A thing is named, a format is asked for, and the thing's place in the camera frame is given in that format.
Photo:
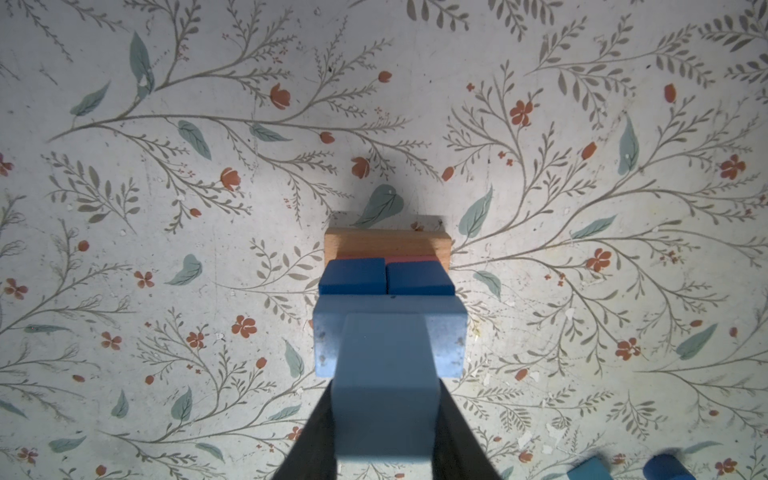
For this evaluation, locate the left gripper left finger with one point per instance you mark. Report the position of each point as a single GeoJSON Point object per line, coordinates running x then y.
{"type": "Point", "coordinates": [313, 456]}

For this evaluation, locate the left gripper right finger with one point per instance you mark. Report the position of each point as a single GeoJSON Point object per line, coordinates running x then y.
{"type": "Point", "coordinates": [457, 455]}

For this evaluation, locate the light blue cube block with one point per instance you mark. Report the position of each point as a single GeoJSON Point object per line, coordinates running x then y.
{"type": "Point", "coordinates": [385, 409]}

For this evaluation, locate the light blue rectangular block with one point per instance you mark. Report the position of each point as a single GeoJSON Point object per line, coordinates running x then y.
{"type": "Point", "coordinates": [411, 326]}

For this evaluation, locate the dark blue cube front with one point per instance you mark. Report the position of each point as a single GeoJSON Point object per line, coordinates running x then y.
{"type": "Point", "coordinates": [423, 278]}

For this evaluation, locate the dark blue cube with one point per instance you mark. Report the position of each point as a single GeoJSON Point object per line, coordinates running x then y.
{"type": "Point", "coordinates": [423, 278]}
{"type": "Point", "coordinates": [366, 276]}

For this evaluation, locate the pink rectangular block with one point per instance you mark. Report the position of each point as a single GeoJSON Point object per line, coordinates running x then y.
{"type": "Point", "coordinates": [394, 259]}

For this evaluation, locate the natural wood block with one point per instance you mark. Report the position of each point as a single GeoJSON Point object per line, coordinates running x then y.
{"type": "Point", "coordinates": [349, 243]}

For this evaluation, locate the dark blue cylinder block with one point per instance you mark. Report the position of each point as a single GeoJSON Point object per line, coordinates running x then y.
{"type": "Point", "coordinates": [666, 467]}

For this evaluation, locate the teal letter cube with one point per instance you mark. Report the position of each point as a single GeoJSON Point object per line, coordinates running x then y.
{"type": "Point", "coordinates": [591, 469]}

